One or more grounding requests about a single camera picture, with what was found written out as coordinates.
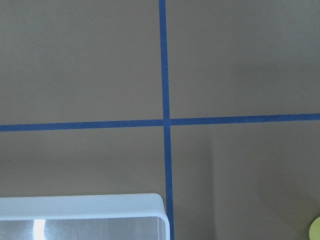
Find yellow round object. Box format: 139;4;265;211
308;217;320;240

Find translucent white plastic bin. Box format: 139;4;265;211
0;193;171;240

